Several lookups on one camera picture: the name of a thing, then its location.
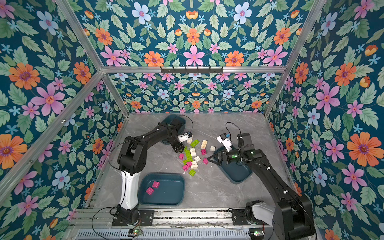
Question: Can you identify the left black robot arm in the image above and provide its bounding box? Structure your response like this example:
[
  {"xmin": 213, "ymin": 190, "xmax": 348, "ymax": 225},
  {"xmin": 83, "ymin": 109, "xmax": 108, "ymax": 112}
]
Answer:
[{"xmin": 115, "ymin": 117, "xmax": 186, "ymax": 225}]

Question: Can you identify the pink small lego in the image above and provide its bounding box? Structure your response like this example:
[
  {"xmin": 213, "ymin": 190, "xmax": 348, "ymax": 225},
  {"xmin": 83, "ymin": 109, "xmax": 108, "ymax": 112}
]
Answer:
[{"xmin": 152, "ymin": 181, "xmax": 160, "ymax": 189}]

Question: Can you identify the cream lego center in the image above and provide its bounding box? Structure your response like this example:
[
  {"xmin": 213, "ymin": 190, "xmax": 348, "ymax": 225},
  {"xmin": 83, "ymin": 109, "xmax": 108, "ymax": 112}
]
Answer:
[{"xmin": 190, "ymin": 148, "xmax": 197, "ymax": 157}]

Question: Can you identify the right teal bin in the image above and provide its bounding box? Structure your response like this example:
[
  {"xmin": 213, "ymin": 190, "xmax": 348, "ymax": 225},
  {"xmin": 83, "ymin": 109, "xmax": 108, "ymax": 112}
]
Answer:
[{"xmin": 219, "ymin": 162, "xmax": 253, "ymax": 185}]

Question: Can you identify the far teal bin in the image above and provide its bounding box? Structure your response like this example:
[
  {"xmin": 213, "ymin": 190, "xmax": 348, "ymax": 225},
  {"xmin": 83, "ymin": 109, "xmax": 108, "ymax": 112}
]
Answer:
[{"xmin": 159, "ymin": 115, "xmax": 186, "ymax": 145}]

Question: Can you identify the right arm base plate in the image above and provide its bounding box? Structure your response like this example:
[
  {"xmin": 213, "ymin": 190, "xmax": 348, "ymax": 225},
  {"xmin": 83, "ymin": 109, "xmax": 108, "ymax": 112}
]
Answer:
[{"xmin": 228, "ymin": 208, "xmax": 257, "ymax": 226}]

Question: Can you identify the black wall hook rail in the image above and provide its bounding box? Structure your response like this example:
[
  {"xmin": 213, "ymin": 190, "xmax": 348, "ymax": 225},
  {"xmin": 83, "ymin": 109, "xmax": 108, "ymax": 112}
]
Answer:
[{"xmin": 160, "ymin": 66, "xmax": 224, "ymax": 74}]

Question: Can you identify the teal bin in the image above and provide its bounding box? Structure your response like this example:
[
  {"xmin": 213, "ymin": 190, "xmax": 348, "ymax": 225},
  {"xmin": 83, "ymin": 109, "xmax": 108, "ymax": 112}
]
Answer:
[
  {"xmin": 159, "ymin": 115, "xmax": 186, "ymax": 145},
  {"xmin": 219, "ymin": 162, "xmax": 253, "ymax": 185},
  {"xmin": 138, "ymin": 173, "xmax": 185, "ymax": 206}
]

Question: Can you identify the near teal bin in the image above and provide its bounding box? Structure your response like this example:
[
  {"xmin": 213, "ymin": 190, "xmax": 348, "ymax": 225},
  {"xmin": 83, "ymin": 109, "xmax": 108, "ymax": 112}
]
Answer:
[{"xmin": 138, "ymin": 173, "xmax": 185, "ymax": 206}]

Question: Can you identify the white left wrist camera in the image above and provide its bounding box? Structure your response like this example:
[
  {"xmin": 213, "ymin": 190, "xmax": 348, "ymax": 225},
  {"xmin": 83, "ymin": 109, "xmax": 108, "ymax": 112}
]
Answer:
[{"xmin": 178, "ymin": 132, "xmax": 193, "ymax": 143}]

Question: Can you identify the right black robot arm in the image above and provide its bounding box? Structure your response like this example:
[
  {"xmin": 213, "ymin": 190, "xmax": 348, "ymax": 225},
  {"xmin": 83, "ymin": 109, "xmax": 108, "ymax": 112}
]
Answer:
[{"xmin": 208, "ymin": 133, "xmax": 317, "ymax": 240}]

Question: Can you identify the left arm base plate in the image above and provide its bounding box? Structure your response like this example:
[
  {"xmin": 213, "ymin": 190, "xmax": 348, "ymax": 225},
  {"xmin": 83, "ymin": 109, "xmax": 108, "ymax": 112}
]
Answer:
[{"xmin": 112, "ymin": 209, "xmax": 155, "ymax": 227}]

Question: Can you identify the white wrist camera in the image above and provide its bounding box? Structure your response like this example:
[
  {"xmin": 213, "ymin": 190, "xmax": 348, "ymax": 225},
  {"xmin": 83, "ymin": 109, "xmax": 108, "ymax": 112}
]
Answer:
[
  {"xmin": 217, "ymin": 133, "xmax": 232, "ymax": 152},
  {"xmin": 178, "ymin": 132, "xmax": 193, "ymax": 143}
]

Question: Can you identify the green long lego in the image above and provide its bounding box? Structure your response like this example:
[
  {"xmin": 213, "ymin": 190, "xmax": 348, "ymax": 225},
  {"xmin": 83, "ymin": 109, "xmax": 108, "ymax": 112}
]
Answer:
[
  {"xmin": 184, "ymin": 147, "xmax": 193, "ymax": 160},
  {"xmin": 191, "ymin": 140, "xmax": 200, "ymax": 148}
]

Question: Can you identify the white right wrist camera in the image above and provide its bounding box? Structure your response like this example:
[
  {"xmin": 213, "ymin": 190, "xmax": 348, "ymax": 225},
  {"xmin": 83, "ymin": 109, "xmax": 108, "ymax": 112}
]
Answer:
[{"xmin": 217, "ymin": 133, "xmax": 232, "ymax": 152}]

